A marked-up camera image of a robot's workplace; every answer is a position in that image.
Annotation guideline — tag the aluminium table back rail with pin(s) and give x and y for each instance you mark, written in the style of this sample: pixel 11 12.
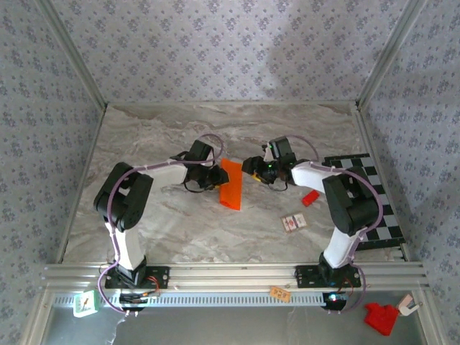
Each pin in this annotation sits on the aluminium table back rail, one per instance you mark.
pixel 233 104

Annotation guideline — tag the black controller board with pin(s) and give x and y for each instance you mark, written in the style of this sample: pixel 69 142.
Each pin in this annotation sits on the black controller board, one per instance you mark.
pixel 133 298
pixel 334 299

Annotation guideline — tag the green and white cube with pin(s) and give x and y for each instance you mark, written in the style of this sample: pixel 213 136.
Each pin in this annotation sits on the green and white cube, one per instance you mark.
pixel 85 303

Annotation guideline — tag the black and grey checkerboard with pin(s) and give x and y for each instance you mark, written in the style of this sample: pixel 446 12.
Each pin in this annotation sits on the black and grey checkerboard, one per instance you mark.
pixel 390 215

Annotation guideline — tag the aluminium table side rail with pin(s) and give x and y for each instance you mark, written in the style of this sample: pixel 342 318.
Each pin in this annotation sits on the aluminium table side rail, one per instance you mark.
pixel 83 179
pixel 366 133

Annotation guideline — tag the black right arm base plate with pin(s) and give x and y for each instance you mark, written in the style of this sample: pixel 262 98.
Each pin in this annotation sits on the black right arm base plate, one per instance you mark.
pixel 305 276

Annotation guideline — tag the black right controller board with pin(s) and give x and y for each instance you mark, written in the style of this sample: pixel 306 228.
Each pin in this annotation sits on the black right controller board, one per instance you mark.
pixel 334 299

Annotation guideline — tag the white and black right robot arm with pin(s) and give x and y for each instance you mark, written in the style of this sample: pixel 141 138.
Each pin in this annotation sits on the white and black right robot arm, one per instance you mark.
pixel 338 251

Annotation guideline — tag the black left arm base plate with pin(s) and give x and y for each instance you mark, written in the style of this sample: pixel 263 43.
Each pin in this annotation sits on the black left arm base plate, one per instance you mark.
pixel 160 276

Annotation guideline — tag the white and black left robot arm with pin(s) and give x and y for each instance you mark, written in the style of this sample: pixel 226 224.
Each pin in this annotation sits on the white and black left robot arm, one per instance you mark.
pixel 126 248

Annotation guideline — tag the aluminium mounting rail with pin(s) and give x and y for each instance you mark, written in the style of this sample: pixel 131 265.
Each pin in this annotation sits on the aluminium mounting rail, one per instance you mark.
pixel 233 275

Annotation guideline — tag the small red block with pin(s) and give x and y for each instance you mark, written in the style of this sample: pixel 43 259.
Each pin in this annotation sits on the small red block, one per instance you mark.
pixel 311 198

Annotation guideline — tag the aluminium frame post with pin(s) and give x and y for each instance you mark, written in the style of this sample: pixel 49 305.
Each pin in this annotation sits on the aluminium frame post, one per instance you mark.
pixel 388 54
pixel 74 54

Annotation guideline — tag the black left controller board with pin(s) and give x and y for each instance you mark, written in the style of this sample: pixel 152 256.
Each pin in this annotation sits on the black left controller board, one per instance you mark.
pixel 133 298

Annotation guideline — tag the orange paper tag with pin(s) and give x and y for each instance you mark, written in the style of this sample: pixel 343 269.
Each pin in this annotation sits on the orange paper tag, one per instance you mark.
pixel 280 294

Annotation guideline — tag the white and pink clip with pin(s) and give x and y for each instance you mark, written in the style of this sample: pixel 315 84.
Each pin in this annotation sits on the white and pink clip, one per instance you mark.
pixel 406 305

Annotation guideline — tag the grey metal shelf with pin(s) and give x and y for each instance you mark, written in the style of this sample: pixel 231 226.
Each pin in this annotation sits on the grey metal shelf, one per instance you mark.
pixel 233 327

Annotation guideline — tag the small printed card box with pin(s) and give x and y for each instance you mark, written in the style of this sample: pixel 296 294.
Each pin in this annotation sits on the small printed card box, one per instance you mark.
pixel 294 223

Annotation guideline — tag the orange paper sheet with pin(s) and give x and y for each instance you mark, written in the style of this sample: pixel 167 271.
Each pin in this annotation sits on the orange paper sheet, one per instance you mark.
pixel 231 187

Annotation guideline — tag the aluminium frame leg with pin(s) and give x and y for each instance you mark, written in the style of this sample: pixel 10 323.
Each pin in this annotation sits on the aluminium frame leg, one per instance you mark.
pixel 435 320
pixel 36 320

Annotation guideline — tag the red plastic part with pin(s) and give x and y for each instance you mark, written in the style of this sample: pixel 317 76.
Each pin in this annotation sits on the red plastic part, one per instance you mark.
pixel 381 318

